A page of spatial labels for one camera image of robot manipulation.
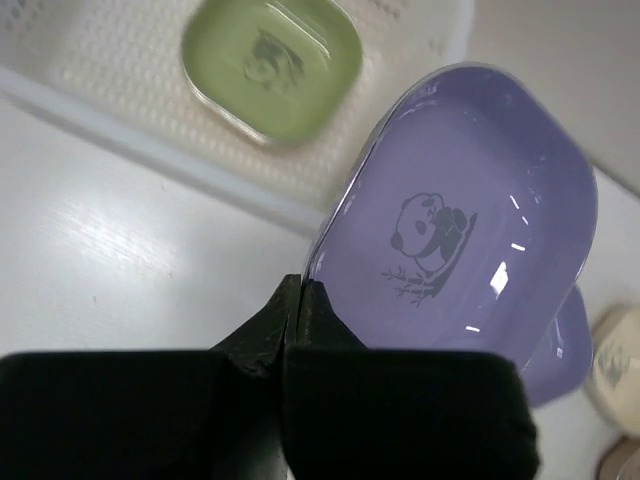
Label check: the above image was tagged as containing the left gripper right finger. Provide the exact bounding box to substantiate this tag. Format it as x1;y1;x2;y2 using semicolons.
284;281;540;479

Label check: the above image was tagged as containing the purple plate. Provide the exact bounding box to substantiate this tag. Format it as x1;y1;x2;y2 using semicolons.
305;63;598;366
520;286;593;408

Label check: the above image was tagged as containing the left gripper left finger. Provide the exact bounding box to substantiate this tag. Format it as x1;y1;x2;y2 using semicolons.
1;274;300;479

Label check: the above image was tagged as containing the brown plate right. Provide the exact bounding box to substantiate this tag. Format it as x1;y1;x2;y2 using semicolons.
595;437;640;480

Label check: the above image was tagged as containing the cream plate upper right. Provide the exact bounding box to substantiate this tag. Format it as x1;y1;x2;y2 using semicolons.
586;304;639;438

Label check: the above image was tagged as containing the green plate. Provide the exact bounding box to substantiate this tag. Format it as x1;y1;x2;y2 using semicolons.
180;1;363;145

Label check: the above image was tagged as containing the white plastic bin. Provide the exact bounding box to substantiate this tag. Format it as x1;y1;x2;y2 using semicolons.
1;1;475;232

